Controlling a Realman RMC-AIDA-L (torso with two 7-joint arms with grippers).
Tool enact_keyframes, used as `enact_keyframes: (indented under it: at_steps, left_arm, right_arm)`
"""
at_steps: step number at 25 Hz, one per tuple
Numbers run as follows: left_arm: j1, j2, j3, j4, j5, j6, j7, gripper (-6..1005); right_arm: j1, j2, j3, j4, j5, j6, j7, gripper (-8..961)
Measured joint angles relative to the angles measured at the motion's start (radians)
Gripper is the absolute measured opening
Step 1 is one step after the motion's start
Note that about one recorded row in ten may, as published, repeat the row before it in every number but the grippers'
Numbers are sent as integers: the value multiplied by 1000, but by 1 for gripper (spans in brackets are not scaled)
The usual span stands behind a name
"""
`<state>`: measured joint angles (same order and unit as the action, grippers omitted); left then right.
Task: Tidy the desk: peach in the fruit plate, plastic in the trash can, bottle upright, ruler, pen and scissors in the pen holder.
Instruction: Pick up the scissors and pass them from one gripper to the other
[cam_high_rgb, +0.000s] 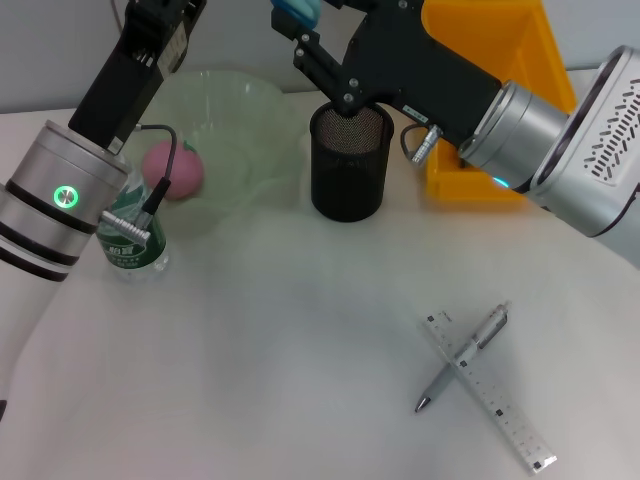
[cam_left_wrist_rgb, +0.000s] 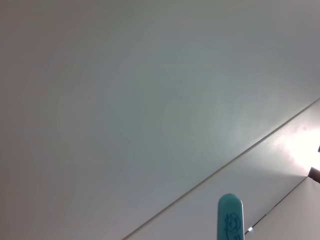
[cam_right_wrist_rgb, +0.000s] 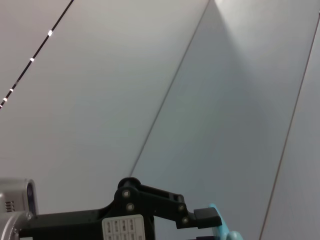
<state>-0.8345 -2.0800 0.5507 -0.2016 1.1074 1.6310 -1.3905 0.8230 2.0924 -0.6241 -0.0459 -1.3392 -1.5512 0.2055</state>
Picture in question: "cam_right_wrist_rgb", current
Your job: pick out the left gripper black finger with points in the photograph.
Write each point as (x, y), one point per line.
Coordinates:
(162, 202)
(206, 238)

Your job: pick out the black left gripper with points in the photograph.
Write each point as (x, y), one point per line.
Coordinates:
(75, 225)

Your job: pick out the blue scissors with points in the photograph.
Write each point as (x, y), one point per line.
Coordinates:
(225, 233)

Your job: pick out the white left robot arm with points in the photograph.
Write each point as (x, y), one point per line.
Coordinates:
(10, 227)

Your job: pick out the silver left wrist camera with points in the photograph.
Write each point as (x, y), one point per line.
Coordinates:
(15, 190)

